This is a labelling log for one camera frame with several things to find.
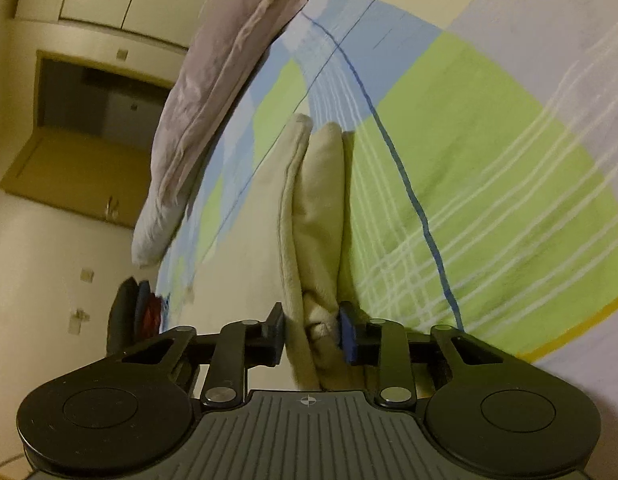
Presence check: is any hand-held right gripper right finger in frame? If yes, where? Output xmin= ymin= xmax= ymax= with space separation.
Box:
xmin=337 ymin=301 xmax=506 ymax=407

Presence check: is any wooden door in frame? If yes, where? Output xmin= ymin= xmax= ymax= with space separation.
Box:
xmin=0 ymin=126 xmax=156 ymax=227

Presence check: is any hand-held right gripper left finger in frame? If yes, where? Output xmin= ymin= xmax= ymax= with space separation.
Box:
xmin=120 ymin=302 xmax=284 ymax=408

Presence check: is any plaid green blue bed sheet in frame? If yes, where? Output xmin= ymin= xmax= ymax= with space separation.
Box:
xmin=154 ymin=0 xmax=618 ymax=392

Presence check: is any black bag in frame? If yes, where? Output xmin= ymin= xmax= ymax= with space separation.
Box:
xmin=105 ymin=277 xmax=140 ymax=357

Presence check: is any beige garment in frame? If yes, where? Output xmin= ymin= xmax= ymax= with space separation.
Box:
xmin=278 ymin=113 xmax=358 ymax=392

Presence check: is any greyish pink pillow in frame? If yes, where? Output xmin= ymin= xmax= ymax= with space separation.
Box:
xmin=131 ymin=0 xmax=362 ymax=267

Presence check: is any red and blue cloth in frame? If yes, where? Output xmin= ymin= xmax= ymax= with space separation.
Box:
xmin=135 ymin=280 xmax=170 ymax=337

